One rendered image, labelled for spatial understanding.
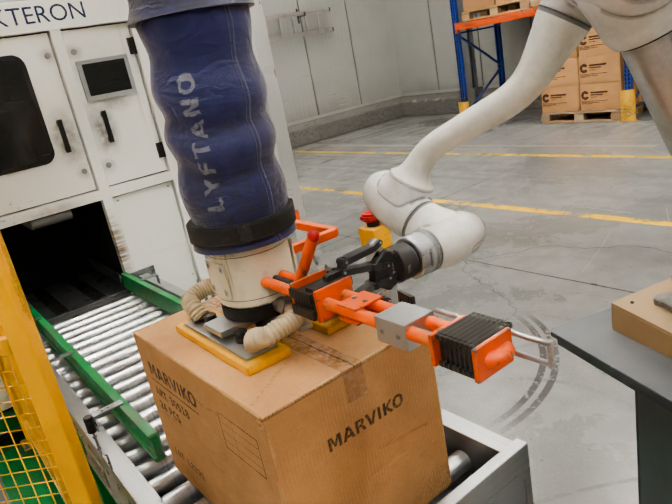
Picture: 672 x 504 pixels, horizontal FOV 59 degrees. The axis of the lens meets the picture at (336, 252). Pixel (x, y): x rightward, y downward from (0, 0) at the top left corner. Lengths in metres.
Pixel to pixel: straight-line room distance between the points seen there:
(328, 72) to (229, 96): 10.89
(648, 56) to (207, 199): 0.77
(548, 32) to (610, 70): 7.66
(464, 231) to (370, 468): 0.50
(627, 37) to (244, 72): 0.64
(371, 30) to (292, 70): 2.11
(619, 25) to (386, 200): 0.57
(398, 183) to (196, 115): 0.44
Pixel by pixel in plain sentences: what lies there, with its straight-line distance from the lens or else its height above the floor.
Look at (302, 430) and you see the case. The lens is 1.08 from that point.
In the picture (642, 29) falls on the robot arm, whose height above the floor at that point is 1.43.
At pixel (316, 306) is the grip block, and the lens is 1.04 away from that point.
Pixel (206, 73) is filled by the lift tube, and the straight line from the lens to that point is 1.13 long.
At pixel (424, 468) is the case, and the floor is 0.64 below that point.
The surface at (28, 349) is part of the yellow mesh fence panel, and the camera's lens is 1.56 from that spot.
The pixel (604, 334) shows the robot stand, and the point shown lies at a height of 0.75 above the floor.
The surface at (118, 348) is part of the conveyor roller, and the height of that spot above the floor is 0.54.
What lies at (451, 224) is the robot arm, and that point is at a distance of 1.24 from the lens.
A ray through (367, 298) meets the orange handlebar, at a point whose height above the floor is 1.09.
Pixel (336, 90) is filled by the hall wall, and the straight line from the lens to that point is 12.08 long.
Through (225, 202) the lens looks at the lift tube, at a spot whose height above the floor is 1.26.
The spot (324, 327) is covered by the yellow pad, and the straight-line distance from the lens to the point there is 1.23.
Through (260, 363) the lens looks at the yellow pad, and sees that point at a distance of 1.15.
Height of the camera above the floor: 1.48
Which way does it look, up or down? 18 degrees down
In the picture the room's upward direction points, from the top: 11 degrees counter-clockwise
